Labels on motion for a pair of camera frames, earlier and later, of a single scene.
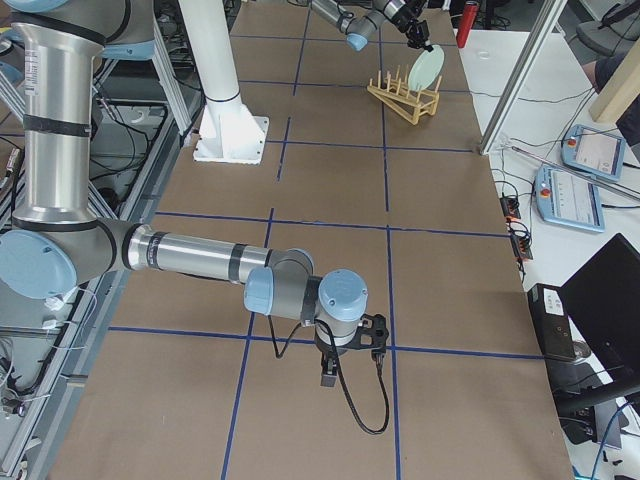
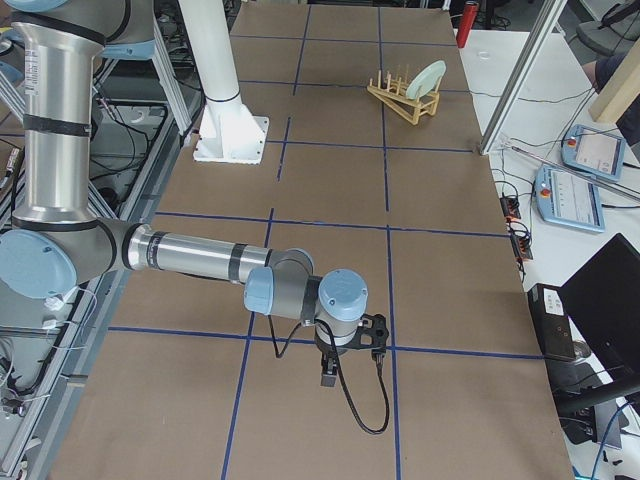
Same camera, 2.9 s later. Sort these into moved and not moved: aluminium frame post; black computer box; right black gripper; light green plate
Moved: light green plate
Not moved: right black gripper; black computer box; aluminium frame post
